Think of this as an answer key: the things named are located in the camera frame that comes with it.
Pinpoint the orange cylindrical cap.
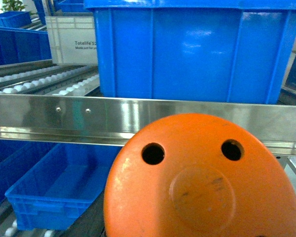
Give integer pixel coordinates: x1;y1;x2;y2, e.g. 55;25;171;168
104;114;296;237

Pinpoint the stainless steel shelf rack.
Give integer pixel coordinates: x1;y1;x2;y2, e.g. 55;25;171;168
0;59;296;237

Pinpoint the white Totelife crate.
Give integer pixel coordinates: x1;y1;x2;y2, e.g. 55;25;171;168
45;16;98;66

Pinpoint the large blue crate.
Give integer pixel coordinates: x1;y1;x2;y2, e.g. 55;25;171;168
84;0;296;104

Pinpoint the shallow blue tray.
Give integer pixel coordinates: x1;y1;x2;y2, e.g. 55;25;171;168
5;143;121;231

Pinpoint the green potted plant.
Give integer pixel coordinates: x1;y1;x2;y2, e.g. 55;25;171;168
0;0;26;12

